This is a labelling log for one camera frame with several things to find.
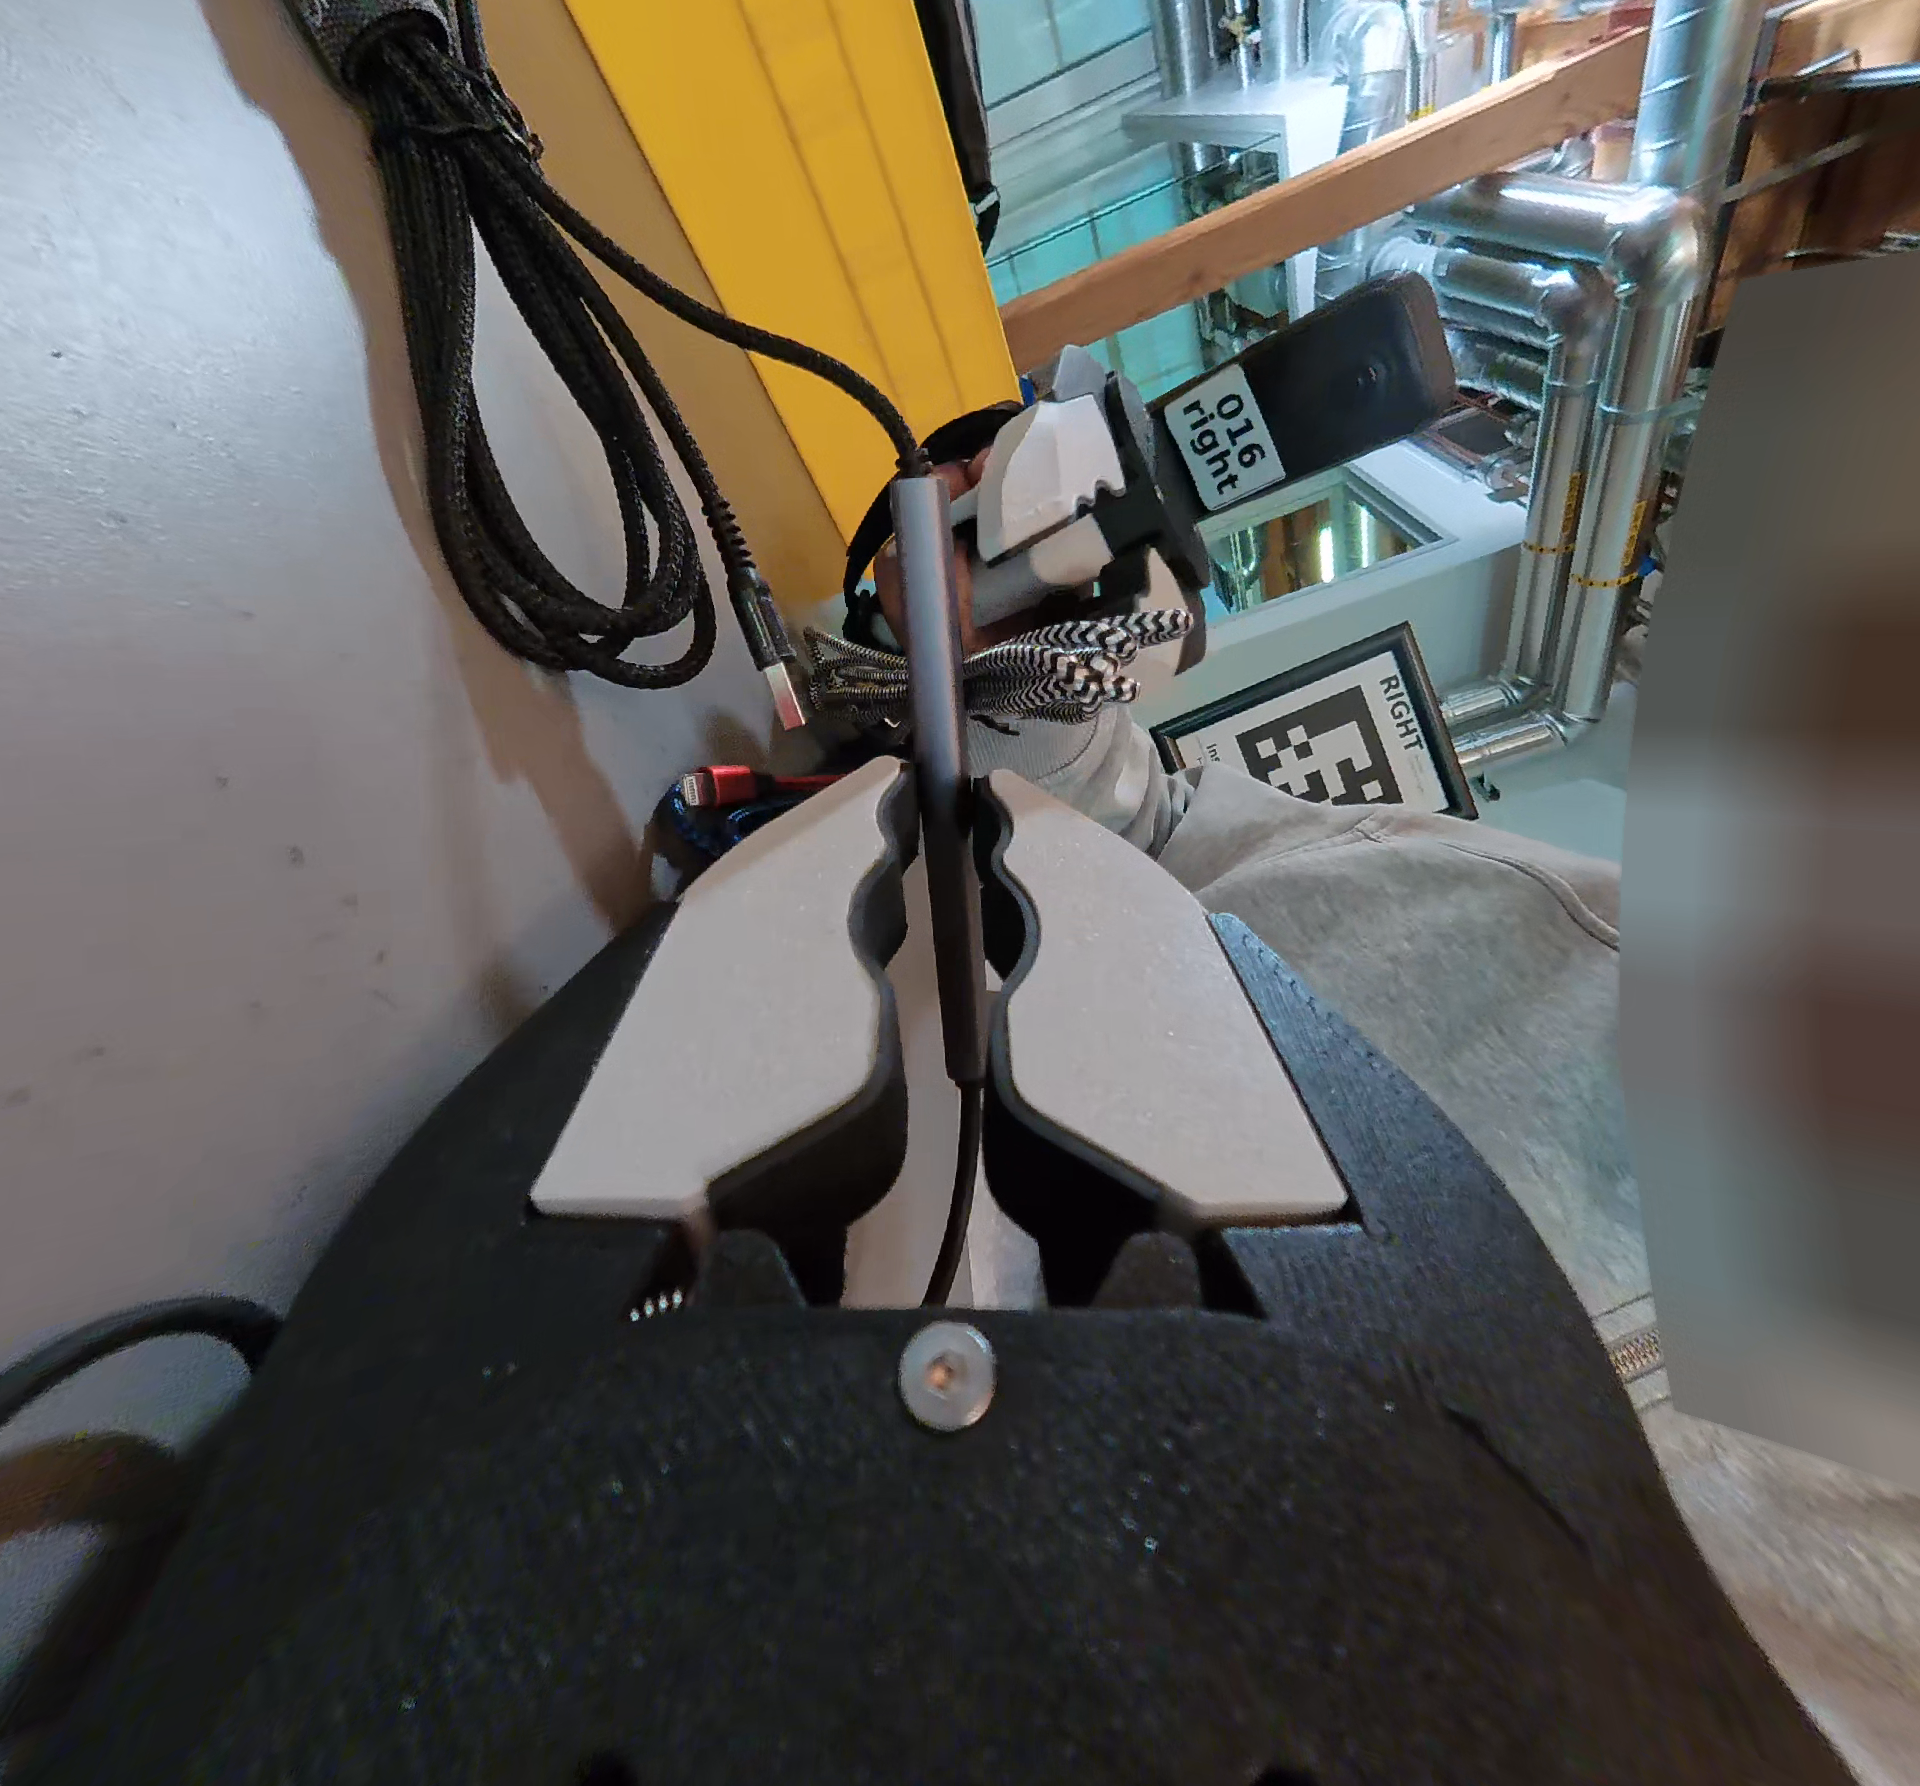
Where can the grey USB hub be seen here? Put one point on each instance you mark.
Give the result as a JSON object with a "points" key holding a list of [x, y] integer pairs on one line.
{"points": [[938, 766]]}

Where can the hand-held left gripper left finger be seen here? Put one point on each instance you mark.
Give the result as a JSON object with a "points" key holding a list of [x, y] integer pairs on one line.
{"points": [[720, 1036]]}

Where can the person's right forearm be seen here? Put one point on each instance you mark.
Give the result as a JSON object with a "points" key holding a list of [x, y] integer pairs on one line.
{"points": [[1351, 947]]}

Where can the white shelf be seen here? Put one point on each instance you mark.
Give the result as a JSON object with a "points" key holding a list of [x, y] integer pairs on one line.
{"points": [[1216, 120]]}

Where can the silver bent duct pipe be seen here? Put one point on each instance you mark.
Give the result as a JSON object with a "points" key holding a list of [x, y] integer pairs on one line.
{"points": [[1373, 76]]}

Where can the framed marker sign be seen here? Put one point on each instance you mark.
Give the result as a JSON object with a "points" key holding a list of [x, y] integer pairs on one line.
{"points": [[1322, 744]]}

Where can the person's right hand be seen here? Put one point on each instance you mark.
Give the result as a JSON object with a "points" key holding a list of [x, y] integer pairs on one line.
{"points": [[973, 484]]}

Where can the silver elbow duct pipe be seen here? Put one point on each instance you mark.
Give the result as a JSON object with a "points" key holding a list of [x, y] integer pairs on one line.
{"points": [[1635, 240]]}

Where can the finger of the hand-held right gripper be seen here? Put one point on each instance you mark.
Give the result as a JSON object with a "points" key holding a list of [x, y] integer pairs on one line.
{"points": [[1050, 554], [1043, 466]]}

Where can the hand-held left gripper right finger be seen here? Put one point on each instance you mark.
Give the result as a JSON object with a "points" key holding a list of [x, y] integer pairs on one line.
{"points": [[1156, 1052]]}

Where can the silver vertical duct pipe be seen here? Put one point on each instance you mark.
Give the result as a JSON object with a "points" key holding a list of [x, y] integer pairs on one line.
{"points": [[1703, 47]]}

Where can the wooden beam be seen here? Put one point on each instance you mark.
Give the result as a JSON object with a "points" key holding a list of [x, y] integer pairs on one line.
{"points": [[1351, 159]]}

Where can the person's grey hoodie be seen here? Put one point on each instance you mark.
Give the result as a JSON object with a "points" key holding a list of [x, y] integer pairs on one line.
{"points": [[1801, 1591]]}

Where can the yellow plastic bin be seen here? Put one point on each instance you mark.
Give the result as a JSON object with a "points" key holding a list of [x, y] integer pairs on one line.
{"points": [[781, 167]]}

